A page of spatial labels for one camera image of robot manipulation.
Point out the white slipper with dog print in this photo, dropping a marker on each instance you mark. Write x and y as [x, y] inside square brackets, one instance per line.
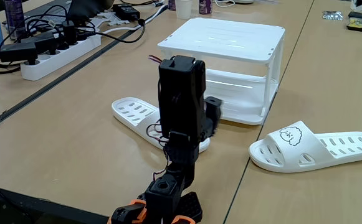
[293, 149]
[131, 112]

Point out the white two-tier shoe rack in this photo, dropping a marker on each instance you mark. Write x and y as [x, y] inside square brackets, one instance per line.
[230, 37]

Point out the white flat device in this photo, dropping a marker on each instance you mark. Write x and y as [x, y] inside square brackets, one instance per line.
[243, 1]

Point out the black power brick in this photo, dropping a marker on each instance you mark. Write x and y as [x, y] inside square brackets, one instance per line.
[126, 12]

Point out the white flat printed part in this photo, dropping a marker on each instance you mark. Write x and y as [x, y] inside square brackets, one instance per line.
[115, 19]

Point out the black power plug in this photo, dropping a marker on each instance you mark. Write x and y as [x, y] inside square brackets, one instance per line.
[85, 35]
[69, 31]

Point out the silver foil packet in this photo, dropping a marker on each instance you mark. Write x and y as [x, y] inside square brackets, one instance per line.
[332, 15]

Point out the dark laptop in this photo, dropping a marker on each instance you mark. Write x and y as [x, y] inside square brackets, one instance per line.
[87, 7]

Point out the white power strip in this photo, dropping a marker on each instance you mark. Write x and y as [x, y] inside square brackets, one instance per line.
[59, 57]

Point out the black plug-in adapter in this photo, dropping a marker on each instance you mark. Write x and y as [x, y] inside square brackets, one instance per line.
[40, 42]
[18, 51]

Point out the tall purple drink can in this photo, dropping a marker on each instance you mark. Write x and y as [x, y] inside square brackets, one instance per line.
[15, 18]

